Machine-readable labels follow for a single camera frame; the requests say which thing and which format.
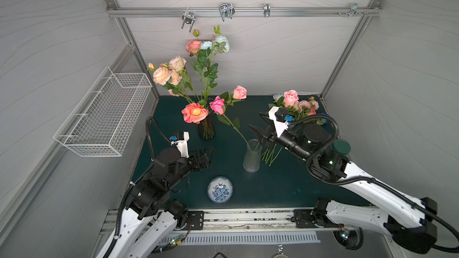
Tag dark red glass vase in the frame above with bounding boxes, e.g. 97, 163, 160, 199
197, 115, 215, 140

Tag clear ribbed glass vase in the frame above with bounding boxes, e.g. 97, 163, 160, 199
243, 139, 262, 173

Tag peach pink peony spray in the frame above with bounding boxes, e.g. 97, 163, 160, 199
148, 39, 211, 106

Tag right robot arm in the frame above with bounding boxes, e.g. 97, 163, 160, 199
249, 107, 459, 254

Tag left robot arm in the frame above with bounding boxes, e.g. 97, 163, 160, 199
98, 117, 214, 258

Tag small pink rose spray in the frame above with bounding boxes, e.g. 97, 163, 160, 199
259, 94, 325, 167

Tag blue white porcelain bowl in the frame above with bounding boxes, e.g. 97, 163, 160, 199
208, 176, 233, 204

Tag metal hook clamp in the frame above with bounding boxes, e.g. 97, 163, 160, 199
337, 4, 369, 18
218, 3, 235, 21
181, 11, 196, 32
264, 3, 271, 18

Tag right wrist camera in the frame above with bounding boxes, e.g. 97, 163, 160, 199
268, 106, 294, 137

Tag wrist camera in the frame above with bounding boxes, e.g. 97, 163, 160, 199
268, 106, 294, 137
169, 131, 190, 158

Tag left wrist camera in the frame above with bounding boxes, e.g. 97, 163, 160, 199
169, 131, 190, 158

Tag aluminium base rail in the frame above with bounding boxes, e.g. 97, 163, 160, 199
103, 207, 374, 233

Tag white wire basket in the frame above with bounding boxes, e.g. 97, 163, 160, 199
53, 66, 152, 157

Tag aluminium crossbar rail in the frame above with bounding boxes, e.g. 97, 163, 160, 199
108, 6, 383, 18

